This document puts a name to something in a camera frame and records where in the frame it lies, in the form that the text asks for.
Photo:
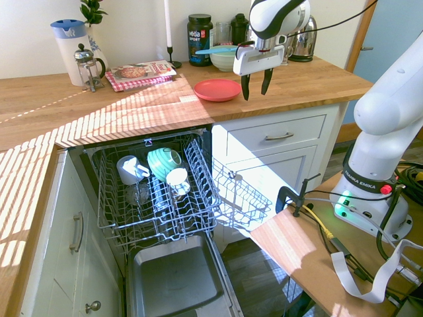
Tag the pale green bowl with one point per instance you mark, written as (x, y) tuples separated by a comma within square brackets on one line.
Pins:
[(221, 62)]

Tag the black bottle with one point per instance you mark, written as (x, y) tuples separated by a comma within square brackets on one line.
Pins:
[(239, 29)]

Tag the stainless steel kettle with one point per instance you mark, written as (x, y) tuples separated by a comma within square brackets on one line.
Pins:
[(305, 43)]

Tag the pink round plate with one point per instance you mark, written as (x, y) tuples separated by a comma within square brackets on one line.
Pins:
[(217, 90)]

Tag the food processor cookbook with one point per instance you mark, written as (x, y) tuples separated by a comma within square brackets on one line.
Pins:
[(142, 71)]

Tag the small metal cabinet knob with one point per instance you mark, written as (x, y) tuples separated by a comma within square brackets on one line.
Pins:
[(234, 175)]

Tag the black protein powder tub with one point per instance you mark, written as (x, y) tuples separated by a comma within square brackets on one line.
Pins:
[(200, 41)]

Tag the white cup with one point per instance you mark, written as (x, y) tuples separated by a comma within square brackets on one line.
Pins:
[(176, 178)]

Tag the large round metal cabinet knob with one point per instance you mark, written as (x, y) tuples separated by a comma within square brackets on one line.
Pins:
[(94, 306)]

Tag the green ribbed bowl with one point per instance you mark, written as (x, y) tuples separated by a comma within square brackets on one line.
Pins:
[(160, 162)]

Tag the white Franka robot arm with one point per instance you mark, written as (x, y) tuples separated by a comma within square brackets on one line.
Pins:
[(380, 109)]

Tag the clear drinking glass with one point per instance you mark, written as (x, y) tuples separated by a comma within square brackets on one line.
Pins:
[(137, 195)]

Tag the white floral vase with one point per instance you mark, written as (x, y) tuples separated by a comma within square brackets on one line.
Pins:
[(97, 49)]

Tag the black clamp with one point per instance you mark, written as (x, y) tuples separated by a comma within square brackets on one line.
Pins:
[(284, 196)]

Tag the grey dishwasher door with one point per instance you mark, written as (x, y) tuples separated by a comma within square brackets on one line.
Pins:
[(175, 274)]

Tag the black candle holder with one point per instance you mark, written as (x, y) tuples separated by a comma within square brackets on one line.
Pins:
[(172, 61)]

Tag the clear glass jar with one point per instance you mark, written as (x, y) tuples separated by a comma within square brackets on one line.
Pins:
[(223, 33)]

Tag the white mug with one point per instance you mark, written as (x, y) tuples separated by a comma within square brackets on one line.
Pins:
[(127, 170)]

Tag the white taper candle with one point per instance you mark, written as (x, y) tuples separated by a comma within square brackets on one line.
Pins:
[(168, 23)]

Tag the red robot base knob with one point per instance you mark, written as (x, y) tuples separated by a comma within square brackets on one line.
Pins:
[(386, 189)]

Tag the red checkered book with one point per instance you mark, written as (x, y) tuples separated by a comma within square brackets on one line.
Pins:
[(119, 84)]

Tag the white water filter jug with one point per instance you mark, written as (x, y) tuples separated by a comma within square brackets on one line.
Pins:
[(71, 49)]

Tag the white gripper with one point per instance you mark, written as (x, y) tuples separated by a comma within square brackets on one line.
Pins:
[(257, 59)]

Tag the glass French press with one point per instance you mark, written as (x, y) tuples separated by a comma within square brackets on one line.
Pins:
[(88, 67)]

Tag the green plant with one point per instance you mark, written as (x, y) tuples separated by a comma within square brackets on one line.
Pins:
[(92, 11)]

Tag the blue spatula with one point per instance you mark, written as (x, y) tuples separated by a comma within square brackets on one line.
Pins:
[(215, 50)]

